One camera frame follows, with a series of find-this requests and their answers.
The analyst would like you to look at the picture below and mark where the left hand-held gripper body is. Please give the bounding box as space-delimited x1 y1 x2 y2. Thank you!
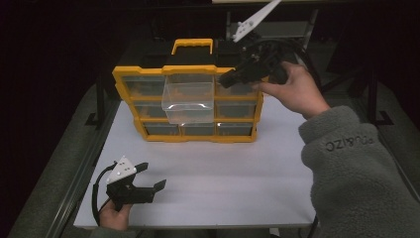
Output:
105 155 157 213

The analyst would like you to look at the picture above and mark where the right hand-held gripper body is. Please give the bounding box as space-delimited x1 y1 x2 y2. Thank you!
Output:
232 0 292 84

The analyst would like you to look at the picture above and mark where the clear plastic drawer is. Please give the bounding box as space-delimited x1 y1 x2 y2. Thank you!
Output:
160 72 216 125

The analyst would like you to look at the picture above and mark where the yellow drawer organizer cabinet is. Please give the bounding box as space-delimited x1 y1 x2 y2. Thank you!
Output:
112 38 270 144

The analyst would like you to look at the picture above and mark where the person's left hand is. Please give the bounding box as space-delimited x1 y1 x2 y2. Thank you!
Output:
98 200 134 232

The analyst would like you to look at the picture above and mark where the person's right hand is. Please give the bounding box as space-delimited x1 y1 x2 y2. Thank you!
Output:
258 60 332 120

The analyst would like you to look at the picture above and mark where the set of small clear drawers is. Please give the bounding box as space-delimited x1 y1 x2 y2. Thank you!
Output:
121 73 263 137

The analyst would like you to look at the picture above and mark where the grey desk with white legs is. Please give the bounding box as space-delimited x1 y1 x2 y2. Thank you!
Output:
225 8 320 84

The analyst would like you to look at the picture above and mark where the black metal stand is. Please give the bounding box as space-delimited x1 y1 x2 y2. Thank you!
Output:
84 70 107 129
366 65 395 129

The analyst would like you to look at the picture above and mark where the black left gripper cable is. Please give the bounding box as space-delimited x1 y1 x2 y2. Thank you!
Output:
91 162 117 226

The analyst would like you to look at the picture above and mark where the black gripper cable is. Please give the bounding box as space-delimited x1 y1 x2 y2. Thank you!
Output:
91 162 117 226
259 38 322 87

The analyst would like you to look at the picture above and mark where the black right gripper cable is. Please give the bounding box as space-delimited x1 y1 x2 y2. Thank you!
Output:
259 38 322 87

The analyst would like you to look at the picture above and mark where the metal frame rail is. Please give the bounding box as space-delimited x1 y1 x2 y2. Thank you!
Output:
45 98 122 238
349 94 420 202

